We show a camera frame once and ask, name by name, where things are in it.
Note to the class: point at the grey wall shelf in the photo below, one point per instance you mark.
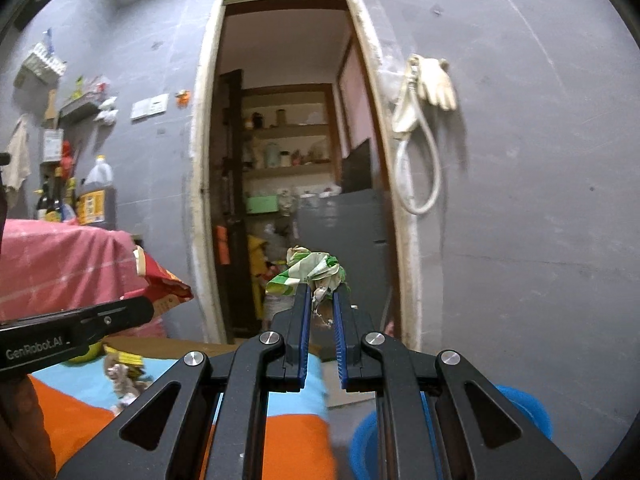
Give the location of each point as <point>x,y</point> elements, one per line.
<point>80,108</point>

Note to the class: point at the orange wall hook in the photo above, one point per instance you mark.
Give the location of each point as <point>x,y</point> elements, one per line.
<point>183,96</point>

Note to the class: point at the blue plastic basin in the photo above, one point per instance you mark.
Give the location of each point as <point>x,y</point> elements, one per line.
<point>527,405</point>

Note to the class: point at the grey refrigerator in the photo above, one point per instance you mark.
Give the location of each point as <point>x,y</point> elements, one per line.
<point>350,227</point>

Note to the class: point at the cream rubber glove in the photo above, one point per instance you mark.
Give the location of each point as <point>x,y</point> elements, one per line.
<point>405,107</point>
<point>438,82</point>

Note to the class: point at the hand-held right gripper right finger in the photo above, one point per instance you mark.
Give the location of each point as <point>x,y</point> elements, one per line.
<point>341,342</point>

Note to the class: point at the white plastic bag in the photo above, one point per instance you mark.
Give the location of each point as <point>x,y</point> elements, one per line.
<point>107,111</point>

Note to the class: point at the blue and orange mat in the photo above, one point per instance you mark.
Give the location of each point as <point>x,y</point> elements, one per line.
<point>295,440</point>

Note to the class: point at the yellow bag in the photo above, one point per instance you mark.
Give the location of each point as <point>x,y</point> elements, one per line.
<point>256,260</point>

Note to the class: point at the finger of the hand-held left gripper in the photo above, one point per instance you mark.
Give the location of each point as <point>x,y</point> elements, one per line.
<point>115,316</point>

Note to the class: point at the beige canister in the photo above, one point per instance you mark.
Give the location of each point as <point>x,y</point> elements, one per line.
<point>281,118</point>

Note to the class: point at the red snack bag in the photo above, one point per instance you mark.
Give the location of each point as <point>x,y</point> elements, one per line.
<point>161,280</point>

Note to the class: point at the dark wooden door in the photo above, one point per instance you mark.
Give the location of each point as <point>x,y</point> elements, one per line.
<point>231,170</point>

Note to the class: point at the white wall basket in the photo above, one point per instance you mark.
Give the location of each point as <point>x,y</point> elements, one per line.
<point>41,65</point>

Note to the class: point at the large cooking oil bottle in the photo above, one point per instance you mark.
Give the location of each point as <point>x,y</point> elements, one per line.
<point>97,197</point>

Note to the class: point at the pink checked cloth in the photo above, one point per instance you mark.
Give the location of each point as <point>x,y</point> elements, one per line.
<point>55,270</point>

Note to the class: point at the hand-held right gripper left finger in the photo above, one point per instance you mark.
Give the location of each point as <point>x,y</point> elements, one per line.
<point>302,332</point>

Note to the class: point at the dark sauce bottle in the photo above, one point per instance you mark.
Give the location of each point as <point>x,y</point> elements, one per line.
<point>55,200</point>
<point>43,204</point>

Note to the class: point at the green box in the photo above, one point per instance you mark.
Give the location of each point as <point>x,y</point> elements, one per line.
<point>262,204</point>

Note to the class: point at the yellow bowl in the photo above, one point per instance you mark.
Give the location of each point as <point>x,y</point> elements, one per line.
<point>86,353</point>

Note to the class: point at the yellow wrapper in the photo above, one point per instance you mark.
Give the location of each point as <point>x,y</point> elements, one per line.
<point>125,358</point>

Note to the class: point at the person's left forearm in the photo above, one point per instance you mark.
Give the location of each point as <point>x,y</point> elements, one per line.
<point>22,425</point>

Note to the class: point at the beige hanging towel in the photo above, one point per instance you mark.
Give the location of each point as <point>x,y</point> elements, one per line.
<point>17,157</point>

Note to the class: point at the green white wrapper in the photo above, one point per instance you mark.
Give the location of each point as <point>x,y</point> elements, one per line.
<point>310,266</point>

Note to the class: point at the wooden shelf unit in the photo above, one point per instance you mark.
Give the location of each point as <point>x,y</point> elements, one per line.
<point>290,132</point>

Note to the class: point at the black screen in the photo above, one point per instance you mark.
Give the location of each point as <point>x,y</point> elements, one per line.
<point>356,166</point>

